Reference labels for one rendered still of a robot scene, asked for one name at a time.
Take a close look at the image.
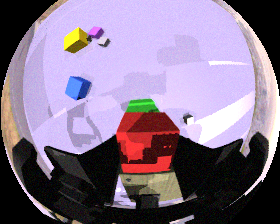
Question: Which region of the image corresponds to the blue cube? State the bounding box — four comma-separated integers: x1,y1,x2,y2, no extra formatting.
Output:
65,76,91,101

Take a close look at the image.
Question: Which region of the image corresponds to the red block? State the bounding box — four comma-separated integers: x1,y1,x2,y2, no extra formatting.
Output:
115,112,180,173

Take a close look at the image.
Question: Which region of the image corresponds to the green block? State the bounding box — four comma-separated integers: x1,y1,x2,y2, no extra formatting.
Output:
126,103,160,112
129,98,155,106

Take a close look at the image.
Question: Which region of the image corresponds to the small purple cube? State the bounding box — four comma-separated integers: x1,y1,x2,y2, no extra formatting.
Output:
89,27,104,39

